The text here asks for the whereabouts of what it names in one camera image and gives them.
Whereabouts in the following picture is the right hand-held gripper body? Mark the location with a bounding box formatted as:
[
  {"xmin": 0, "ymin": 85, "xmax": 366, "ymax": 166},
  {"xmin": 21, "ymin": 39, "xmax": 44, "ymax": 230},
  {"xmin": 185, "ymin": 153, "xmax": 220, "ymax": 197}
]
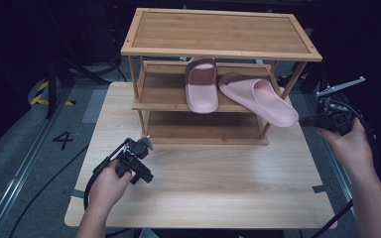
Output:
[{"xmin": 317, "ymin": 76, "xmax": 366, "ymax": 137}]

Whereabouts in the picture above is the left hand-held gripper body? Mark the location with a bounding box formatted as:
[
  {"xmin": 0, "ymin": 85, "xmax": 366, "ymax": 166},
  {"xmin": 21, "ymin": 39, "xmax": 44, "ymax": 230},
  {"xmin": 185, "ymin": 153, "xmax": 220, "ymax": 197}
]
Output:
[{"xmin": 113, "ymin": 134, "xmax": 155, "ymax": 179}]

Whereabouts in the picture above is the pink slipper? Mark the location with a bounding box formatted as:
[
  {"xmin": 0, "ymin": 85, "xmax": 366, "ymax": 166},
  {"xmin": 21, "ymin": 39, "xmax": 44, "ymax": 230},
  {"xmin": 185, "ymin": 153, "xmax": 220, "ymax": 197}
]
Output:
[
  {"xmin": 184, "ymin": 58, "xmax": 220, "ymax": 115},
  {"xmin": 217, "ymin": 72, "xmax": 301, "ymax": 129}
]

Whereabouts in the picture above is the wooden three-tier shoe rack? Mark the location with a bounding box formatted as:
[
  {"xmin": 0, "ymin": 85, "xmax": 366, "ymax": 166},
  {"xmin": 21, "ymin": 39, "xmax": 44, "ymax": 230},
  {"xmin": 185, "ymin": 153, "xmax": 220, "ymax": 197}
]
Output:
[{"xmin": 120, "ymin": 7, "xmax": 323, "ymax": 147}]

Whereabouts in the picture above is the person's right hand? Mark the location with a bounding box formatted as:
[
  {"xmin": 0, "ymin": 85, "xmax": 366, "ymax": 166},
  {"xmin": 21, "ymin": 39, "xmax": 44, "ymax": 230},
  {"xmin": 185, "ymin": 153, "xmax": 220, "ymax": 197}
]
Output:
[{"xmin": 317, "ymin": 120, "xmax": 378, "ymax": 176}]

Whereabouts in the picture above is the person's left hand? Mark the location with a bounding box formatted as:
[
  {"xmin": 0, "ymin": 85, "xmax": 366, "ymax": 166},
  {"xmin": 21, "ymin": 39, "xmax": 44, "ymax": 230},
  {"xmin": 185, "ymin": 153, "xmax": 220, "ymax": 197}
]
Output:
[{"xmin": 87, "ymin": 159, "xmax": 133, "ymax": 216}]

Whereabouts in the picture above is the grey floor tape patch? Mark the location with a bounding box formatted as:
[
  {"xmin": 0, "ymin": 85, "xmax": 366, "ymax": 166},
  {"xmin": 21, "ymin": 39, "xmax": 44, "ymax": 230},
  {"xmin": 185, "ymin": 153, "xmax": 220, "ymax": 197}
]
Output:
[{"xmin": 81, "ymin": 88, "xmax": 108, "ymax": 125}]

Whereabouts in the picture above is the small grey tape piece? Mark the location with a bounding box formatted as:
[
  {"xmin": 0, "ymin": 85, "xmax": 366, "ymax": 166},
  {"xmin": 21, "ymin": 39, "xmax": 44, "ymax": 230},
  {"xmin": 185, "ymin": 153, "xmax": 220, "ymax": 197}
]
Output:
[
  {"xmin": 312, "ymin": 183, "xmax": 333, "ymax": 194},
  {"xmin": 68, "ymin": 188, "xmax": 85, "ymax": 200}
]

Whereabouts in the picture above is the black tripod stand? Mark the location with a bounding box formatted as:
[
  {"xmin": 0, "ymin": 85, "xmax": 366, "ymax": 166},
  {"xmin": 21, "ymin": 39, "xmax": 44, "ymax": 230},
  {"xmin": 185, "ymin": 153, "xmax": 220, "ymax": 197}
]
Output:
[{"xmin": 45, "ymin": 56, "xmax": 111, "ymax": 120}]

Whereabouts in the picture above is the yellow and black floor tape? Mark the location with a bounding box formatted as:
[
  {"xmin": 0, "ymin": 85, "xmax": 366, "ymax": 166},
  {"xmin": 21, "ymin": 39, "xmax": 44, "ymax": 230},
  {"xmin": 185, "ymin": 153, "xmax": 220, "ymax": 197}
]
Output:
[{"xmin": 29, "ymin": 80, "xmax": 77, "ymax": 107}]

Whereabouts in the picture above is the right hand-held gripper black cable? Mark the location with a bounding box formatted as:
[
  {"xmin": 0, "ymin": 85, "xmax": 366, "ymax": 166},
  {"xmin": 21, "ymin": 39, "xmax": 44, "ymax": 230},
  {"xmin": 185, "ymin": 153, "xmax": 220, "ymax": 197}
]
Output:
[{"xmin": 311, "ymin": 98, "xmax": 379, "ymax": 238}]

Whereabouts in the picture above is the thin black floor cable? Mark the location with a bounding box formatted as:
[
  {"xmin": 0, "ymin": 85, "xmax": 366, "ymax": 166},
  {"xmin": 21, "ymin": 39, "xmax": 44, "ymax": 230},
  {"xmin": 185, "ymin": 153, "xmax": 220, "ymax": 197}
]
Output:
[{"xmin": 8, "ymin": 144, "xmax": 90, "ymax": 238}]

